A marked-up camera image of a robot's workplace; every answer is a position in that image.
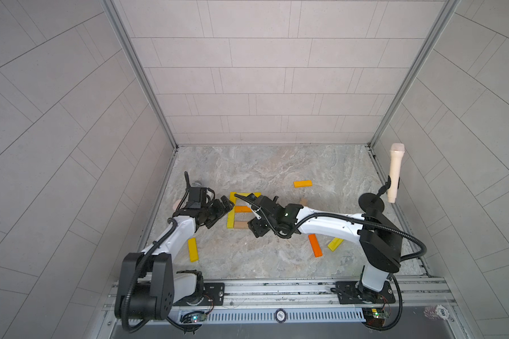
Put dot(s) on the right circuit board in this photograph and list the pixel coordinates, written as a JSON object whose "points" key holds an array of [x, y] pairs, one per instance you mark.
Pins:
{"points": [[375, 317]]}

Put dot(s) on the amber orange far block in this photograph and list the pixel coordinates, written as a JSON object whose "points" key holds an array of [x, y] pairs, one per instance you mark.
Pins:
{"points": [[302, 184]]}

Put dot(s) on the round sticker on rail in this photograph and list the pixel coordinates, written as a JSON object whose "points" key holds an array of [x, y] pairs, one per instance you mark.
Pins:
{"points": [[280, 316]]}

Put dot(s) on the aluminium rail frame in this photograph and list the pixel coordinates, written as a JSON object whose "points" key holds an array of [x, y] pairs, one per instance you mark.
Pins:
{"points": [[309, 300]]}

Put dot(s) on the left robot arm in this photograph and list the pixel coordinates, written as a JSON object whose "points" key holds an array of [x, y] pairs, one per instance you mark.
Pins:
{"points": [[148, 285]]}

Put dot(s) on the lime yellow block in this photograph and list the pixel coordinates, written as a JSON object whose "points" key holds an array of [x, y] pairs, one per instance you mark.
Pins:
{"points": [[251, 196], [230, 220], [334, 244]]}

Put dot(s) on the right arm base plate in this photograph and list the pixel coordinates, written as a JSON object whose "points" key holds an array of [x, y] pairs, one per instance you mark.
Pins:
{"points": [[348, 294]]}

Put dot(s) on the left circuit board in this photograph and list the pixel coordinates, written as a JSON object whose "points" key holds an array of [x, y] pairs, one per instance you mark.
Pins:
{"points": [[194, 317]]}

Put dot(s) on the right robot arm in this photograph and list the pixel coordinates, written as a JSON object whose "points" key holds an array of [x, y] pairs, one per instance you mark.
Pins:
{"points": [[384, 245]]}

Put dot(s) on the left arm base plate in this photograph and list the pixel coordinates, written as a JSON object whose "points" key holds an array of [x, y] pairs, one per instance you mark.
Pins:
{"points": [[210, 294]]}

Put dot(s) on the red orange block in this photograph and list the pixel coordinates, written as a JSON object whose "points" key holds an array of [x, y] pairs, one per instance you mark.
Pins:
{"points": [[317, 251]]}

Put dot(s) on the circuit board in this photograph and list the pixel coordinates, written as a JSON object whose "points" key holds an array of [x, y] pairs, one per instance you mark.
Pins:
{"points": [[194, 317], [375, 317]]}

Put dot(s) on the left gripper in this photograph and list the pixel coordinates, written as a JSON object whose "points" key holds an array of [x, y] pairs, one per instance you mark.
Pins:
{"points": [[219, 211]]}

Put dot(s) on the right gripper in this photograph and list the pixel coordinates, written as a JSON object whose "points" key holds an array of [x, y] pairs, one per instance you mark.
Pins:
{"points": [[254, 225]]}

